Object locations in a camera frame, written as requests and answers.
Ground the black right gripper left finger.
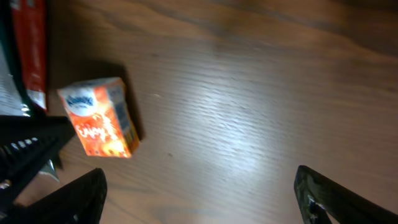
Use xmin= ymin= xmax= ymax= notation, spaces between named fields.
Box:
xmin=1 ymin=168 xmax=108 ymax=224

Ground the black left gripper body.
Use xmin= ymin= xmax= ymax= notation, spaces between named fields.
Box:
xmin=1 ymin=116 xmax=75 ymax=214

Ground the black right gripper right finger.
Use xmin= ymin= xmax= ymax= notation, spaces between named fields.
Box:
xmin=294 ymin=165 xmax=397 ymax=224

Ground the green white 3M glove package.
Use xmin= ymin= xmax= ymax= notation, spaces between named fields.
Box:
xmin=1 ymin=0 xmax=35 ymax=117

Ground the orange Kleenex tissue pack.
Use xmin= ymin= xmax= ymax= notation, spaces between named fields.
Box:
xmin=58 ymin=77 xmax=139 ymax=158

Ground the red narrow packet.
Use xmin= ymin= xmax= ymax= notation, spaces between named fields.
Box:
xmin=9 ymin=0 xmax=47 ymax=111

